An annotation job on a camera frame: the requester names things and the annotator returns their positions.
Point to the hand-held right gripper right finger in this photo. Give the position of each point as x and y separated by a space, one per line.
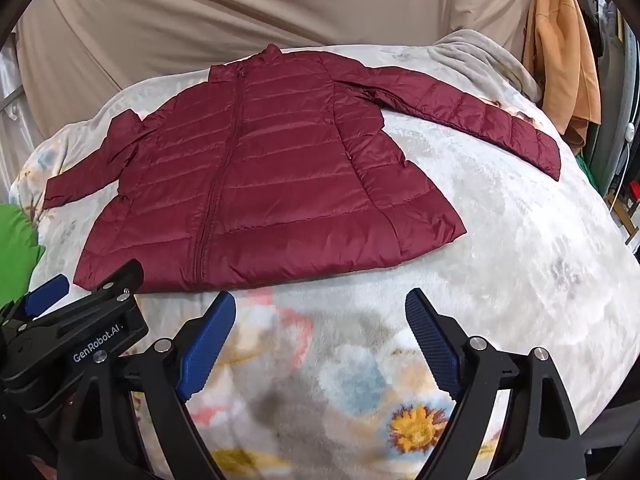
431 340

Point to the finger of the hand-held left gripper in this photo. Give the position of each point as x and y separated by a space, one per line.
47 292
122 280

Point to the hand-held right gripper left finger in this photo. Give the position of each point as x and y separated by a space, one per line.
207 340

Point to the maroon puffer jacket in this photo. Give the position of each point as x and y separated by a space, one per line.
275 185

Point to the dark hanging clothes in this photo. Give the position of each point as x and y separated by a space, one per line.
597 5

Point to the green cloth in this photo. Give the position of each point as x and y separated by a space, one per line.
15 250

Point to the grey floral blanket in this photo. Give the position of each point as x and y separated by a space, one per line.
500 270

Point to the translucent plastic curtain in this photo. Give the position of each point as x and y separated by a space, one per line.
12 110

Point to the orange hanging garment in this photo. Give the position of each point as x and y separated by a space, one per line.
560 60

